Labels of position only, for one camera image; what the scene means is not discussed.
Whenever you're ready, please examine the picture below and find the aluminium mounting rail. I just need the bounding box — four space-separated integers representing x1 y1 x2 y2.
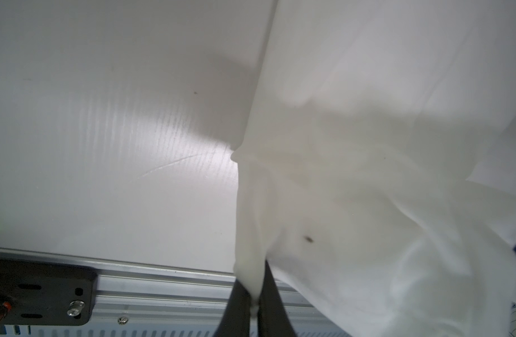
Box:
0 248 235 336

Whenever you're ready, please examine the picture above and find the white t-shirt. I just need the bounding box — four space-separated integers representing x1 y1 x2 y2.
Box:
232 1 516 336

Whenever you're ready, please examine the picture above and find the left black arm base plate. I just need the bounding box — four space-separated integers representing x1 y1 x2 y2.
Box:
0 258 98 326

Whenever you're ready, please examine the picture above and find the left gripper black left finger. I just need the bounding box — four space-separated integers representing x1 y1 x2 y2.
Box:
213 280 252 337

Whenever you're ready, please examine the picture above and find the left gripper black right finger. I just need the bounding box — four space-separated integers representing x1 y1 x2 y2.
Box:
257 261 297 337

